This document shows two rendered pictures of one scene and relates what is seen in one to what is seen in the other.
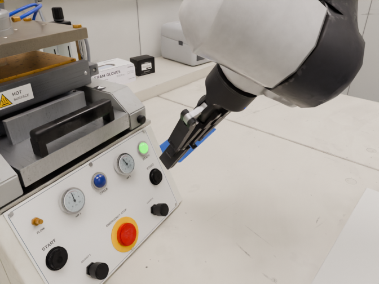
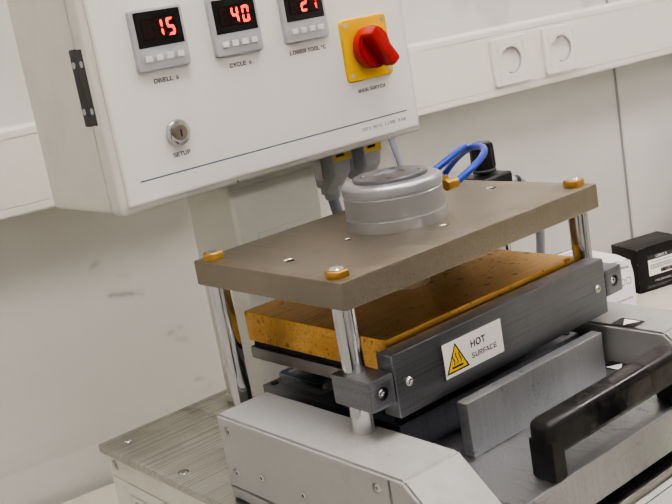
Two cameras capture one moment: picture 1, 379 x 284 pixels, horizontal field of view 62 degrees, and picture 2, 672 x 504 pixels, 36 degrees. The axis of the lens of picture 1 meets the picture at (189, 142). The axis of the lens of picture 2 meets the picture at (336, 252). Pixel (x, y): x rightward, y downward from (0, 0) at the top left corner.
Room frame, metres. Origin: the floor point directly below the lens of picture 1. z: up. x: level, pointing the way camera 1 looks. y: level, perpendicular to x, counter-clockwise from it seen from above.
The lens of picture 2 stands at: (-0.20, 0.11, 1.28)
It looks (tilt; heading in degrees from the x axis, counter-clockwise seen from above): 13 degrees down; 21
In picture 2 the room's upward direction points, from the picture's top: 10 degrees counter-clockwise
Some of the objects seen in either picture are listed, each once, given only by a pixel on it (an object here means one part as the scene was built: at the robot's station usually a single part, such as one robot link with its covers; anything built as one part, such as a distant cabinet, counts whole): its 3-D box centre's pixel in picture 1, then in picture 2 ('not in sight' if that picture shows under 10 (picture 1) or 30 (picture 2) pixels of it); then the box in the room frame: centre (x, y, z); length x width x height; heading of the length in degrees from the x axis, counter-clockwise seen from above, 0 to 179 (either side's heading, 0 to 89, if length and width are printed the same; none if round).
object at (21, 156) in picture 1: (26, 116); (466, 396); (0.52, 0.30, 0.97); 0.30 x 0.22 x 0.08; 58
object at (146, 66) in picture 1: (142, 65); (648, 261); (1.35, 0.20, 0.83); 0.09 x 0.06 x 0.07; 132
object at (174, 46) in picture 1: (190, 41); not in sight; (1.58, -0.01, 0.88); 0.25 x 0.20 x 0.17; 44
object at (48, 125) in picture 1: (76, 124); (612, 407); (0.45, 0.18, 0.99); 0.15 x 0.02 x 0.04; 148
